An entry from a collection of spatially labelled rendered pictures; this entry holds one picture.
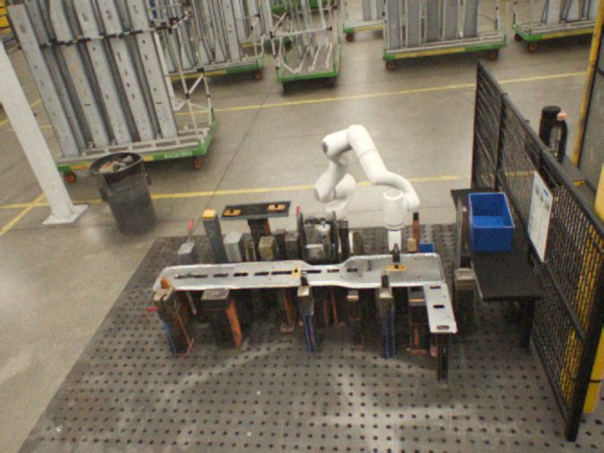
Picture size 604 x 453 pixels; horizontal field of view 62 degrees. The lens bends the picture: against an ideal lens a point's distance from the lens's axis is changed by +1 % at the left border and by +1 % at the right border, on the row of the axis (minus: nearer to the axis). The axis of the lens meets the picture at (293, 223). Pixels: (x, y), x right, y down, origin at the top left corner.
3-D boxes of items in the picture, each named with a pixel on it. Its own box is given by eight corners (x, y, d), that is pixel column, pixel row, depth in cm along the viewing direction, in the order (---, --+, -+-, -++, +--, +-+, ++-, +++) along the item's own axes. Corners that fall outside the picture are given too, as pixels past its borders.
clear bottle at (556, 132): (548, 165, 199) (555, 118, 189) (544, 158, 204) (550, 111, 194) (566, 164, 198) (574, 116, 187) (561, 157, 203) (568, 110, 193)
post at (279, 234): (286, 295, 268) (274, 234, 248) (287, 288, 273) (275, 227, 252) (295, 294, 268) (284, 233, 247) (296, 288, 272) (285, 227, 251)
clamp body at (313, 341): (302, 354, 231) (291, 297, 213) (305, 335, 241) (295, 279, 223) (322, 354, 229) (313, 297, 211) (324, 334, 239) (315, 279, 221)
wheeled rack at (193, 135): (57, 188, 616) (-9, 39, 524) (89, 155, 701) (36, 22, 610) (209, 170, 597) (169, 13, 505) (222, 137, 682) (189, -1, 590)
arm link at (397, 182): (386, 152, 224) (417, 211, 216) (355, 162, 220) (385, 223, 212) (394, 142, 216) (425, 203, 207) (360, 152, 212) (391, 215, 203)
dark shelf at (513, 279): (482, 302, 200) (483, 297, 198) (449, 193, 275) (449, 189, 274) (541, 301, 196) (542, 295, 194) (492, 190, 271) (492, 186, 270)
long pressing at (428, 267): (148, 295, 238) (147, 293, 237) (164, 267, 257) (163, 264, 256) (447, 285, 214) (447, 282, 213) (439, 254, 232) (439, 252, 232)
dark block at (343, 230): (345, 294, 262) (337, 227, 240) (345, 286, 268) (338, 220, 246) (354, 294, 261) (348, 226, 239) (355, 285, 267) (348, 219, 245)
